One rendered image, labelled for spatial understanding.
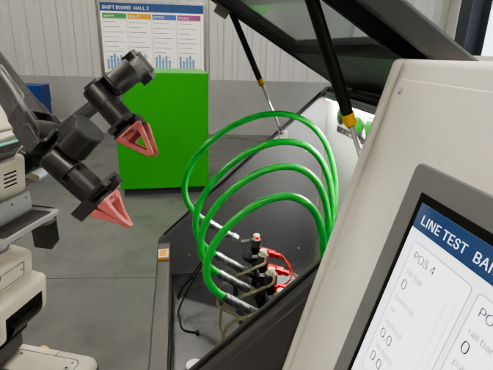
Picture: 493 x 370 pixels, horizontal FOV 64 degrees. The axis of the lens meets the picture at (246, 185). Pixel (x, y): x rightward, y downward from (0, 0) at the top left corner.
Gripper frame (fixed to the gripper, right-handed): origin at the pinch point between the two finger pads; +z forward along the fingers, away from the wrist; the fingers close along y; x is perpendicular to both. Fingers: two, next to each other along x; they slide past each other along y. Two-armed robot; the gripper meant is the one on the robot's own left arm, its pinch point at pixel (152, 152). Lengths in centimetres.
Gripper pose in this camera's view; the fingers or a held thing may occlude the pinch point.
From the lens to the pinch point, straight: 93.5
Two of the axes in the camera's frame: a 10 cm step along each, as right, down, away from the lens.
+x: -7.5, 6.6, 0.6
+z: 6.7, 7.4, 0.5
